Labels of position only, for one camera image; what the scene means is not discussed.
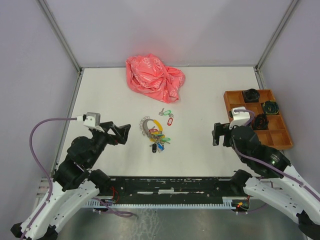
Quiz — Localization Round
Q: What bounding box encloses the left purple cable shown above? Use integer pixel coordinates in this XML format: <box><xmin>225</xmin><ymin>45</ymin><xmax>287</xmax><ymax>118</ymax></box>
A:
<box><xmin>19</xmin><ymin>116</ymin><xmax>137</xmax><ymax>240</ymax></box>

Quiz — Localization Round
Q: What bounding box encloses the white slotted cable duct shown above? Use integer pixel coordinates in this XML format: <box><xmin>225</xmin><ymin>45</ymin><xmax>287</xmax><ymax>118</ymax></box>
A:
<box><xmin>84</xmin><ymin>197</ymin><xmax>240</xmax><ymax>208</ymax></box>

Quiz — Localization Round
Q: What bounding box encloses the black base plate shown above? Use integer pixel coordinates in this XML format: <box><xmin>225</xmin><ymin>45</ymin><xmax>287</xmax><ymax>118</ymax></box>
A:
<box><xmin>97</xmin><ymin>176</ymin><xmax>247</xmax><ymax>204</ymax></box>

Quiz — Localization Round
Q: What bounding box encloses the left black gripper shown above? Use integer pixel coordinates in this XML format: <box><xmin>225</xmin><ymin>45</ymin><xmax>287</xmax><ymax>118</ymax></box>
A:
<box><xmin>87</xmin><ymin>121</ymin><xmax>131</xmax><ymax>167</ymax></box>

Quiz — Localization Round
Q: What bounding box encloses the large metal keyring with keys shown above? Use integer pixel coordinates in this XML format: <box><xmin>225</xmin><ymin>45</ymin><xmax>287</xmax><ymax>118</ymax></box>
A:
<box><xmin>139</xmin><ymin>116</ymin><xmax>171</xmax><ymax>153</ymax></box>

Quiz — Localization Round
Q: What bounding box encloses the green tag key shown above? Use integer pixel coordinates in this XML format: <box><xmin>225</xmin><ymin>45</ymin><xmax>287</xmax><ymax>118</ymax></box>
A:
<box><xmin>158</xmin><ymin>108</ymin><xmax>172</xmax><ymax>116</ymax></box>

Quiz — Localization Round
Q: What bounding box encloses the crumpled pink cloth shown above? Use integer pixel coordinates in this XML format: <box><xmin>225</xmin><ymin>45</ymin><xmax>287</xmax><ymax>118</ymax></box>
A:
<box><xmin>125</xmin><ymin>54</ymin><xmax>186</xmax><ymax>104</ymax></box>

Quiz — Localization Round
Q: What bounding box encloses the black coiled item lower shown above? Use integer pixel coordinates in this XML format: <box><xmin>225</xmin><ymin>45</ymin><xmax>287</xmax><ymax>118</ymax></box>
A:
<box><xmin>251</xmin><ymin>113</ymin><xmax>269</xmax><ymax>131</ymax></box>

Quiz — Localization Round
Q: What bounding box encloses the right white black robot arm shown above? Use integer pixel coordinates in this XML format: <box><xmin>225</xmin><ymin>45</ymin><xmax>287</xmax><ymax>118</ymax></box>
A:
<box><xmin>212</xmin><ymin>122</ymin><xmax>320</xmax><ymax>240</ymax></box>

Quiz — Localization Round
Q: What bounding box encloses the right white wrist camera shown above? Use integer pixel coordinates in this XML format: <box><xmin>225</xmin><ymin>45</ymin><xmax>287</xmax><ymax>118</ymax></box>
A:
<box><xmin>229</xmin><ymin>106</ymin><xmax>253</xmax><ymax>130</ymax></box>

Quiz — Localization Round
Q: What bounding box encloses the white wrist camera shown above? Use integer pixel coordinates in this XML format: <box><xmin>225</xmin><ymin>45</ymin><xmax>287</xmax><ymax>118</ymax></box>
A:
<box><xmin>82</xmin><ymin>112</ymin><xmax>105</xmax><ymax>133</ymax></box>
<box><xmin>229</xmin><ymin>106</ymin><xmax>253</xmax><ymax>130</ymax></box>

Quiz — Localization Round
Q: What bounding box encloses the green black coiled item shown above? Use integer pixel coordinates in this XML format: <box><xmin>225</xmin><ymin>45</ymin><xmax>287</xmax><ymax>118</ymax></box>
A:
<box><xmin>261</xmin><ymin>100</ymin><xmax>280</xmax><ymax>116</ymax></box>

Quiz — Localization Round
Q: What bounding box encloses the black coiled item top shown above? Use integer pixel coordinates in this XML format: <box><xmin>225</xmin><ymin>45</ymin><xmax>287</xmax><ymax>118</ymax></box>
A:
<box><xmin>242</xmin><ymin>88</ymin><xmax>260</xmax><ymax>103</ymax></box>

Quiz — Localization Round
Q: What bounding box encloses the wooden compartment tray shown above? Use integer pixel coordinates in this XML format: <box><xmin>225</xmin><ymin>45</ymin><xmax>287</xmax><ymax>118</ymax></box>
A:
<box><xmin>223</xmin><ymin>88</ymin><xmax>294</xmax><ymax>150</ymax></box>

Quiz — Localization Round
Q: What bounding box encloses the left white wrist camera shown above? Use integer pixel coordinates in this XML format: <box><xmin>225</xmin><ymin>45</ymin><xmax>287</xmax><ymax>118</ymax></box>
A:
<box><xmin>82</xmin><ymin>112</ymin><xmax>105</xmax><ymax>133</ymax></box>

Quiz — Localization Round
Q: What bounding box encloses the red tag key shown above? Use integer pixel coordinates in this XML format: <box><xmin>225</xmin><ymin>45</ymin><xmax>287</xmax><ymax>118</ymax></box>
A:
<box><xmin>167</xmin><ymin>113</ymin><xmax>174</xmax><ymax>126</ymax></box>

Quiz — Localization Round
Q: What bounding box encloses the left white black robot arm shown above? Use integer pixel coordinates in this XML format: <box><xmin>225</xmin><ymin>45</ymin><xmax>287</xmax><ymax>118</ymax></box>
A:
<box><xmin>10</xmin><ymin>116</ymin><xmax>131</xmax><ymax>240</ymax></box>

